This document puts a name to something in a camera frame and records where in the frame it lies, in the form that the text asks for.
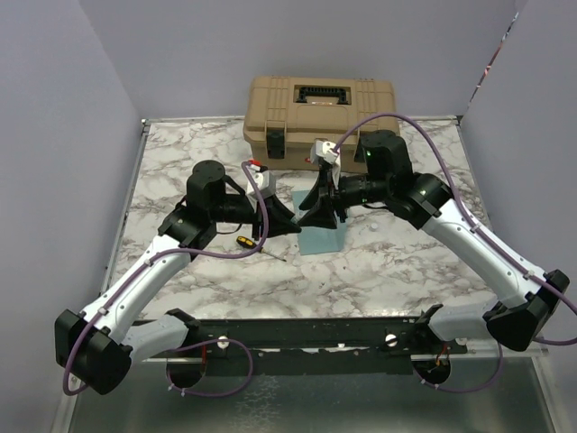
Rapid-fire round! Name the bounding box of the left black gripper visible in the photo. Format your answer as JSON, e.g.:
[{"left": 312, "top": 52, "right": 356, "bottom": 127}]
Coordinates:
[{"left": 211, "top": 193, "right": 302, "bottom": 241}]

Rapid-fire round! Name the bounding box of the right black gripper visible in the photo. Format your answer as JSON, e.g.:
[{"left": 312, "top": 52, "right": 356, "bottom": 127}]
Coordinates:
[{"left": 298, "top": 167, "right": 390, "bottom": 229}]

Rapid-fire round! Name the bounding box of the teal envelope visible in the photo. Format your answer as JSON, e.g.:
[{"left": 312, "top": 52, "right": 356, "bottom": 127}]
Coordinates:
[{"left": 291, "top": 190, "right": 347, "bottom": 255}]

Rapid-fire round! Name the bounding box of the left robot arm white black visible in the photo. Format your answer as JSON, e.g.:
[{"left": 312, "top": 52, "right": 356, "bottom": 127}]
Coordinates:
[{"left": 54, "top": 160, "right": 300, "bottom": 396}]

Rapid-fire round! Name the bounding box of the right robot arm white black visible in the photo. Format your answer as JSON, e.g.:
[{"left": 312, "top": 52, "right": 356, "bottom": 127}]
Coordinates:
[{"left": 298, "top": 130, "right": 569, "bottom": 353}]

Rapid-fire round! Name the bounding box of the yellow black screwdriver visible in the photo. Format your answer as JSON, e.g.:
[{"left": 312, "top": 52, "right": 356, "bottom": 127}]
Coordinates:
[{"left": 236, "top": 236, "right": 287, "bottom": 263}]

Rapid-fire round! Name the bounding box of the tan plastic toolbox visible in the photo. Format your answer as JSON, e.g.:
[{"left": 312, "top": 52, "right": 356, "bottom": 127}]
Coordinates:
[{"left": 243, "top": 76, "right": 396, "bottom": 170}]

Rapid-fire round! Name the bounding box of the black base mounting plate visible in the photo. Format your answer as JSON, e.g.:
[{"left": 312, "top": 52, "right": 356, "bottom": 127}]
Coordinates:
[{"left": 162, "top": 316, "right": 467, "bottom": 376}]

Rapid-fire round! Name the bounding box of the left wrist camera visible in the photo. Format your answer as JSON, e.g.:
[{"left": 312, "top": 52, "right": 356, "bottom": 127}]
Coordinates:
[{"left": 246, "top": 170, "right": 276, "bottom": 199}]

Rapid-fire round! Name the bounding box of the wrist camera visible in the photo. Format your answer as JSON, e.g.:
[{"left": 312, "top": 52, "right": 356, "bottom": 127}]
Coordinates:
[
  {"left": 309, "top": 139, "right": 341, "bottom": 184},
  {"left": 246, "top": 170, "right": 276, "bottom": 199}
]

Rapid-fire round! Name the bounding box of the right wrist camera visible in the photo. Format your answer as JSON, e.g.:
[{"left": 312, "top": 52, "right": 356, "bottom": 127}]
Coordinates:
[{"left": 309, "top": 139, "right": 341, "bottom": 184}]

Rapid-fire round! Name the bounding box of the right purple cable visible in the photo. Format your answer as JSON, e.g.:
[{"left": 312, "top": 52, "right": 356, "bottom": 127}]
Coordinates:
[{"left": 331, "top": 112, "right": 577, "bottom": 394}]

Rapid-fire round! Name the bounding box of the purple cable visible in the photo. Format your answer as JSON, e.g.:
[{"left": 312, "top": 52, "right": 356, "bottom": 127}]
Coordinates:
[
  {"left": 61, "top": 160, "right": 271, "bottom": 398},
  {"left": 331, "top": 112, "right": 577, "bottom": 394}
]

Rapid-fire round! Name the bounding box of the aluminium frame rail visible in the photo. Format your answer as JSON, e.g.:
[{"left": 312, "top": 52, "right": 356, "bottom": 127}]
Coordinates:
[{"left": 98, "top": 118, "right": 151, "bottom": 295}]

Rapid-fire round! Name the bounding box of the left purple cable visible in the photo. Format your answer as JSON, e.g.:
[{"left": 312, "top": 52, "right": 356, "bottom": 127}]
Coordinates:
[{"left": 61, "top": 160, "right": 271, "bottom": 398}]

